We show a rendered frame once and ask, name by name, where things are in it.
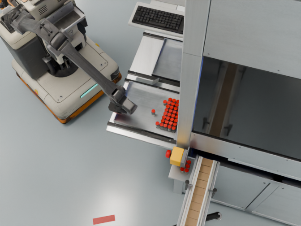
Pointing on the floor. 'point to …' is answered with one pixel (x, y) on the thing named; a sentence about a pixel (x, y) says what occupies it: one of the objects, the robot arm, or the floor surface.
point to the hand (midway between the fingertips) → (119, 112)
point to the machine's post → (191, 70)
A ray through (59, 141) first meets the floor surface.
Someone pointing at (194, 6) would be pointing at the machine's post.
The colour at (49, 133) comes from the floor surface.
